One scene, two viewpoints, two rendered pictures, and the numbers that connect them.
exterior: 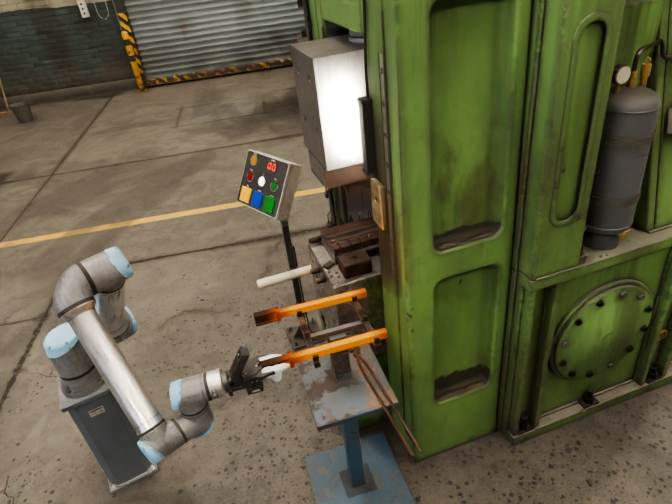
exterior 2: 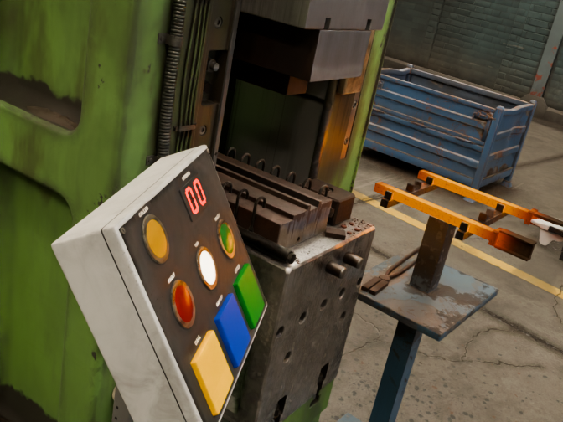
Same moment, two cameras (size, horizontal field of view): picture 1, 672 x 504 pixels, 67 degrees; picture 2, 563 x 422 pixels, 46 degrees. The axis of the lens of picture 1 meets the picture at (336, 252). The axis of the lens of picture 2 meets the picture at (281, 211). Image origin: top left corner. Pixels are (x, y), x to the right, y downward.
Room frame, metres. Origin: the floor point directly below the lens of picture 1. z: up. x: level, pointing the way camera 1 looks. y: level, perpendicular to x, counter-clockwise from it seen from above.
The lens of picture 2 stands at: (2.82, 0.93, 1.50)
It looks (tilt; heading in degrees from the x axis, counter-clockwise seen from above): 22 degrees down; 226
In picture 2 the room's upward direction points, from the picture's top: 11 degrees clockwise
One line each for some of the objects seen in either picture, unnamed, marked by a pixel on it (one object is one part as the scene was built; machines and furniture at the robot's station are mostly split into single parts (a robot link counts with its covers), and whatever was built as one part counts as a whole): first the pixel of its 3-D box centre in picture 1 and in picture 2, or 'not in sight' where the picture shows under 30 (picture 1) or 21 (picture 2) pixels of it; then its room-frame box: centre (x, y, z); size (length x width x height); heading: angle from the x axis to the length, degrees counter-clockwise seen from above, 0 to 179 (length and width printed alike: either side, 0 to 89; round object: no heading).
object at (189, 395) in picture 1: (190, 392); not in sight; (1.14, 0.51, 0.94); 0.12 x 0.09 x 0.10; 102
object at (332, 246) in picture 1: (371, 233); (229, 189); (1.93, -0.17, 0.96); 0.42 x 0.20 x 0.09; 105
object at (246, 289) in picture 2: (269, 205); (246, 295); (2.24, 0.29, 1.01); 0.07 x 0.05 x 0.07; 40
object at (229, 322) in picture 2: (257, 199); (229, 330); (2.32, 0.36, 1.01); 0.07 x 0.05 x 0.07; 40
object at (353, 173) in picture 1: (365, 157); (256, 30); (1.93, -0.17, 1.32); 0.42 x 0.20 x 0.10; 105
